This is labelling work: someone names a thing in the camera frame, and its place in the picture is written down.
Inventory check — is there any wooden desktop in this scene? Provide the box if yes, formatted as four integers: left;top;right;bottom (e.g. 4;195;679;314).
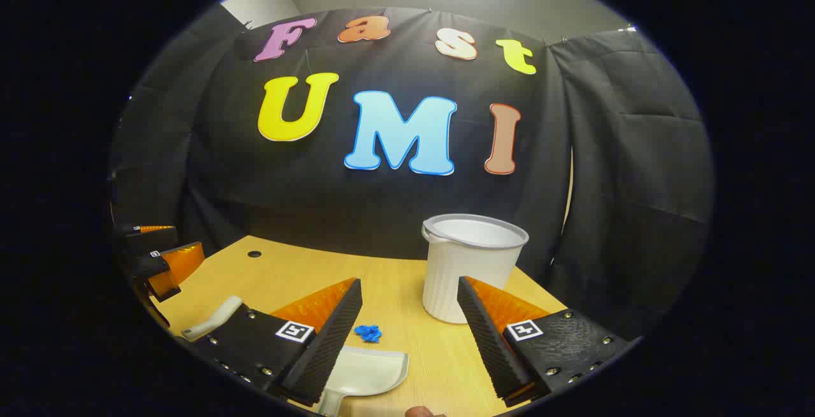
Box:
150;234;567;417

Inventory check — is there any small white broom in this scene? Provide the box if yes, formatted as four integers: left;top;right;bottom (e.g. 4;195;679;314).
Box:
181;296;244;341

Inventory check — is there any white ribbed garbage bin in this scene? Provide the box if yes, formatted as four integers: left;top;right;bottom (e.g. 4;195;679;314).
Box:
422;213;530;325

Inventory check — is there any small white dustpan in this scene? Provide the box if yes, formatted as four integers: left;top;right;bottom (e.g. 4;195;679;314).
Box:
316;345;409;417

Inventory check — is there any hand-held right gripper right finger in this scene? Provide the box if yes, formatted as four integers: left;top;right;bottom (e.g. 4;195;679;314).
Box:
457;276;641;408

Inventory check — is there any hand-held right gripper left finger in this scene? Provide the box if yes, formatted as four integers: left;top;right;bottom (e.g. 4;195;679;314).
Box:
190;277;364;406

